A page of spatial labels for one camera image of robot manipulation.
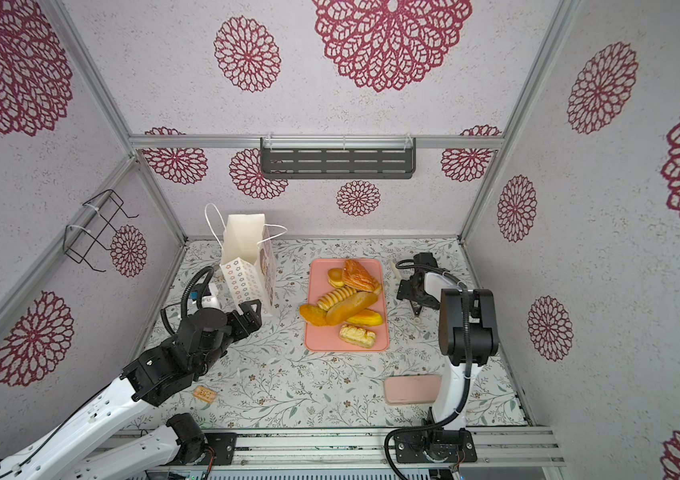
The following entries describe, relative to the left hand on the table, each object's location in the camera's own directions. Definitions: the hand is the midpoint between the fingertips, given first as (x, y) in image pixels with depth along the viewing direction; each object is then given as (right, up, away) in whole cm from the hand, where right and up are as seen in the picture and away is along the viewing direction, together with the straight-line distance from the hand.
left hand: (249, 313), depth 72 cm
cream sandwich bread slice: (+27, -9, +16) cm, 33 cm away
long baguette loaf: (+25, -1, +20) cm, 32 cm away
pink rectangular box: (+42, -23, +11) cm, 49 cm away
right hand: (+49, +2, +30) cm, 57 cm away
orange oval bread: (+14, -4, +20) cm, 25 cm away
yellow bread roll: (+31, -5, +22) cm, 38 cm away
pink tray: (+18, -11, +20) cm, 29 cm away
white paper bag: (-2, +12, +7) cm, 14 cm away
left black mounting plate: (-7, -33, +2) cm, 34 cm away
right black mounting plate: (+43, -29, -6) cm, 52 cm away
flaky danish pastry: (+27, +8, +26) cm, 38 cm away
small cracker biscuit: (-15, -24, +9) cm, 29 cm away
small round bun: (+21, +8, +30) cm, 37 cm away
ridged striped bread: (+17, 0, +25) cm, 30 cm away
